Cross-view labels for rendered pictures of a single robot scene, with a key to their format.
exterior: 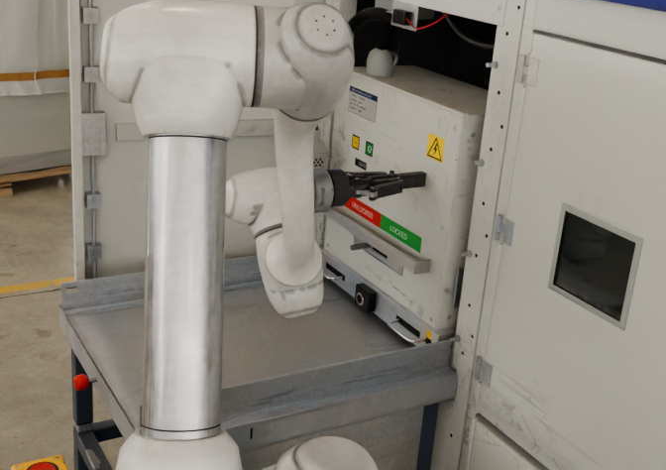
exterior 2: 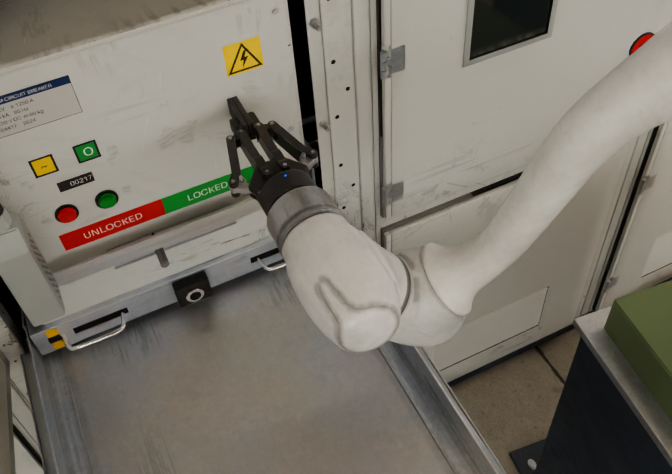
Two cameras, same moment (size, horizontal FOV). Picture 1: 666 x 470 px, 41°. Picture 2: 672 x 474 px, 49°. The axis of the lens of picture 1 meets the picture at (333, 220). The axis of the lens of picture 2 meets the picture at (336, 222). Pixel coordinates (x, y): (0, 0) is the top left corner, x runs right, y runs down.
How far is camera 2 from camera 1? 167 cm
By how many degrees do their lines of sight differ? 69
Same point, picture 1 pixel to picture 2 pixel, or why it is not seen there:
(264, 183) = (377, 264)
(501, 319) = (406, 137)
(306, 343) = (272, 372)
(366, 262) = (154, 264)
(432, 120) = (223, 28)
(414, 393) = not seen: hidden behind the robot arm
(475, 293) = (346, 149)
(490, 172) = (334, 23)
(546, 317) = (463, 92)
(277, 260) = (469, 295)
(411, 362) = not seen: hidden behind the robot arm
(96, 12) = not seen: outside the picture
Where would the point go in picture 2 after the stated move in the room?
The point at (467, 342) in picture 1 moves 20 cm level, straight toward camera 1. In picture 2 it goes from (347, 194) to (455, 212)
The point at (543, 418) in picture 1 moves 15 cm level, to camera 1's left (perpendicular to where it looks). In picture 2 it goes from (472, 164) to (474, 221)
